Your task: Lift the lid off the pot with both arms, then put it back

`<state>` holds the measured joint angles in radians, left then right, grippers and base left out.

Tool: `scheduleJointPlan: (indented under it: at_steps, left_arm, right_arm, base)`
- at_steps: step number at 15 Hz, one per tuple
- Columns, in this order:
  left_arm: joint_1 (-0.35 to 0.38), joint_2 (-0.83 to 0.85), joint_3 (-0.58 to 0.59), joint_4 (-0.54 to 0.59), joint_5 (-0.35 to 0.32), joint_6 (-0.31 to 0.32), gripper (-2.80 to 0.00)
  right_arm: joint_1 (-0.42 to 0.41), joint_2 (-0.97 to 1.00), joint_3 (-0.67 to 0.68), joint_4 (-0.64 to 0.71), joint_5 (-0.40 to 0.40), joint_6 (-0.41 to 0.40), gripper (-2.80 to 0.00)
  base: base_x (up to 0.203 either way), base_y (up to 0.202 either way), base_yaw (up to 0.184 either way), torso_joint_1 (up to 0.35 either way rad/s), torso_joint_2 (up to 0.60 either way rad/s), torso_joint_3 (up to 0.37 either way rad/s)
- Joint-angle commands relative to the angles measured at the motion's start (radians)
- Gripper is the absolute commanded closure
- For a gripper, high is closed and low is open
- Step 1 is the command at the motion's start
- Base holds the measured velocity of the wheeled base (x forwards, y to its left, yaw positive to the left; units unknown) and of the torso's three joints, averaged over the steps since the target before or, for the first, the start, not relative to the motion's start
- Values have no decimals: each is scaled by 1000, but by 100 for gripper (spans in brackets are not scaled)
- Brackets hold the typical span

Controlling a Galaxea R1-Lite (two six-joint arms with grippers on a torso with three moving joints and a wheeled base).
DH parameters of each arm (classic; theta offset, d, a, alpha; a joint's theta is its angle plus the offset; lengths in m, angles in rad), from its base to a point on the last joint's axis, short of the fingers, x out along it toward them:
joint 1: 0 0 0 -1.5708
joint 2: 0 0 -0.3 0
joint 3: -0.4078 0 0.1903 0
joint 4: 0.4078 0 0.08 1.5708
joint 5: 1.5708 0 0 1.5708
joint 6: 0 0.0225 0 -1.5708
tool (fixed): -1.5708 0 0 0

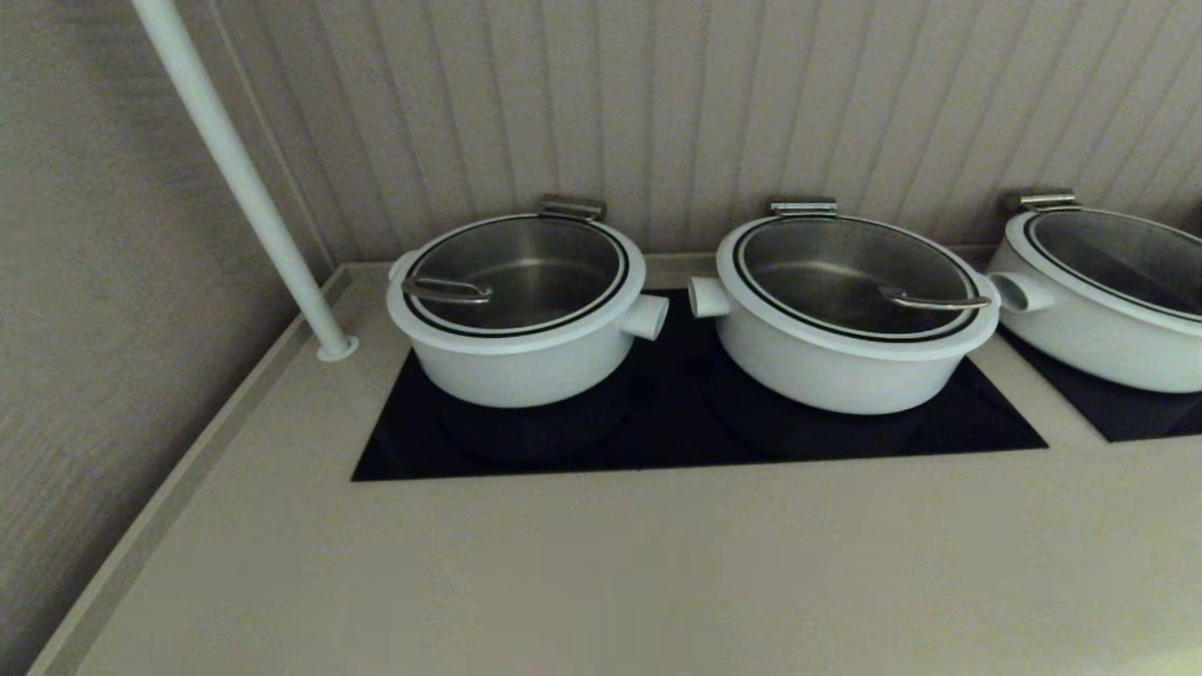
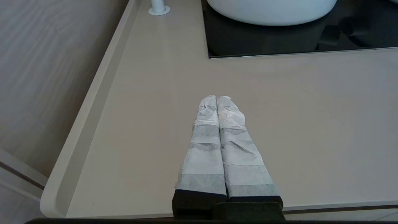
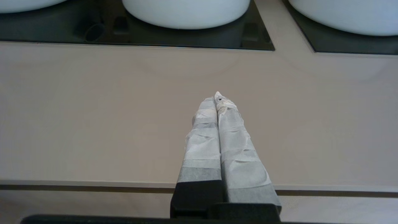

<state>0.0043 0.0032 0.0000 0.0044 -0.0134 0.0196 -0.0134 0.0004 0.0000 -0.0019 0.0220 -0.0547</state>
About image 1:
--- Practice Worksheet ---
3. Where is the white round pot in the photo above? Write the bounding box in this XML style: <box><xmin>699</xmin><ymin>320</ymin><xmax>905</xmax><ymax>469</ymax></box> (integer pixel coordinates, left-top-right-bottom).
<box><xmin>387</xmin><ymin>252</ymin><xmax>670</xmax><ymax>409</ymax></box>
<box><xmin>986</xmin><ymin>239</ymin><xmax>1202</xmax><ymax>393</ymax></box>
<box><xmin>687</xmin><ymin>272</ymin><xmax>1001</xmax><ymax>416</ymax></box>

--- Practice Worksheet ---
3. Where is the white support pole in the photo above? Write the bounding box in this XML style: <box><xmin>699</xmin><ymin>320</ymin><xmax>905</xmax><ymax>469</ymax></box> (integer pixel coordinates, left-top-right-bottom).
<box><xmin>131</xmin><ymin>0</ymin><xmax>360</xmax><ymax>363</ymax></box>

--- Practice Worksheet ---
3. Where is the small black glass hob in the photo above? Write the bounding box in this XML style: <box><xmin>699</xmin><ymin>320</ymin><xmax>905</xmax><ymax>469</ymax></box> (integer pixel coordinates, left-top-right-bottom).
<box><xmin>997</xmin><ymin>324</ymin><xmax>1202</xmax><ymax>444</ymax></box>

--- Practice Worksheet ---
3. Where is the wide black glass hob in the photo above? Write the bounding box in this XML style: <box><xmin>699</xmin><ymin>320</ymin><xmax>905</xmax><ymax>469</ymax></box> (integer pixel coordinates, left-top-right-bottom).
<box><xmin>350</xmin><ymin>289</ymin><xmax>1049</xmax><ymax>484</ymax></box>

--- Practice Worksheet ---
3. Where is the glass lid with steel handle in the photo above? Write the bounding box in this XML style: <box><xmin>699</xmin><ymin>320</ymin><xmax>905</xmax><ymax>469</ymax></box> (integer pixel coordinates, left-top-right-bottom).
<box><xmin>1005</xmin><ymin>207</ymin><xmax>1202</xmax><ymax>337</ymax></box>
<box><xmin>716</xmin><ymin>214</ymin><xmax>1002</xmax><ymax>361</ymax></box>
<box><xmin>387</xmin><ymin>214</ymin><xmax>649</xmax><ymax>358</ymax></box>

